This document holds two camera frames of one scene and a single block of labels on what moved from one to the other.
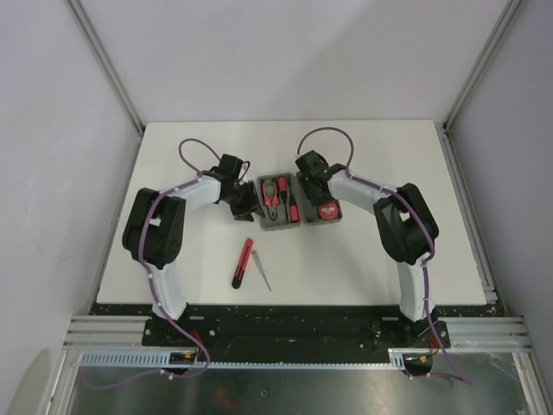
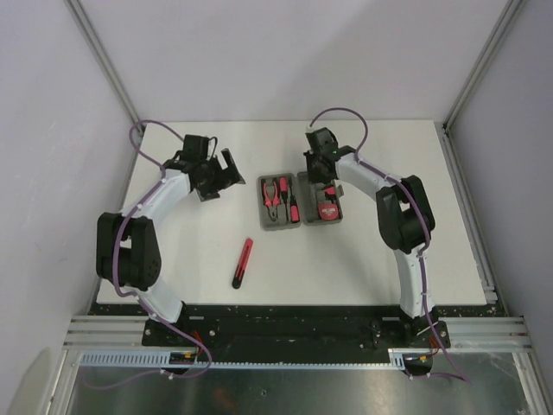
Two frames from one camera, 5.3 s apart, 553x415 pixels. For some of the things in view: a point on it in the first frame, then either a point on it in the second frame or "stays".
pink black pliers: x=272 y=207 stays
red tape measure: x=327 y=211 stays
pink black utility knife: x=243 y=264 stays
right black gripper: x=307 y=182 → x=314 y=178
